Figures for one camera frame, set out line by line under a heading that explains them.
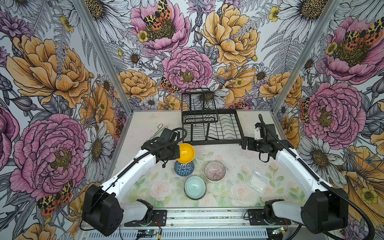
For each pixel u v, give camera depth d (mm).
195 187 811
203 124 890
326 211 398
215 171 868
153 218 728
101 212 398
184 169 894
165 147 577
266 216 681
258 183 853
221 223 733
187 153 872
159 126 1122
